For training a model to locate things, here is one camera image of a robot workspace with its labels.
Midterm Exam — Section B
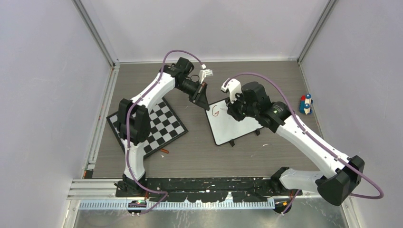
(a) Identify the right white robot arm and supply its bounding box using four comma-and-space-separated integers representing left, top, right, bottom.
221, 79, 365, 206

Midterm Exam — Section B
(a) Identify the black white chessboard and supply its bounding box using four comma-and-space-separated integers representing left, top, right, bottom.
106, 97, 189, 160

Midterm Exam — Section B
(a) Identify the white whiteboard black frame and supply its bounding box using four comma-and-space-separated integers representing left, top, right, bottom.
205, 99, 263, 146

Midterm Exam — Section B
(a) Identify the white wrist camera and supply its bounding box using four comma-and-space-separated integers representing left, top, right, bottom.
198, 64, 213, 84
221, 79, 242, 104

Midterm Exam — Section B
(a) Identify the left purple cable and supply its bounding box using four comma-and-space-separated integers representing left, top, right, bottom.
125, 49, 206, 215

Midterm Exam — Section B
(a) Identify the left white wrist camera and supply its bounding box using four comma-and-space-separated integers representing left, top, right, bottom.
198, 64, 213, 84

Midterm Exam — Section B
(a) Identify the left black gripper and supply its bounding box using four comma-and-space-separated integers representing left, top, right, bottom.
177, 79, 211, 111

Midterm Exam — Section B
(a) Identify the blue red toy car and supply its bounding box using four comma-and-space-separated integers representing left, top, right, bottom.
299, 93, 313, 115

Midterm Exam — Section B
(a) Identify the slotted cable duct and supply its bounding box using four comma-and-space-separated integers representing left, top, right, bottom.
78, 199, 275, 210

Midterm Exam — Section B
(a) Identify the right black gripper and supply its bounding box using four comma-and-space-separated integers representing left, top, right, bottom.
225, 90, 258, 121

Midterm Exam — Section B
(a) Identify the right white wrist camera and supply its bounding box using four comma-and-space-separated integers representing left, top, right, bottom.
221, 79, 242, 104

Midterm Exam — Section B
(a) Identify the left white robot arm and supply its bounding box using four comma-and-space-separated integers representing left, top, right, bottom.
117, 57, 210, 197

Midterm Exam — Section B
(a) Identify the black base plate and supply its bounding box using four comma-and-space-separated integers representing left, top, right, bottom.
115, 177, 297, 203

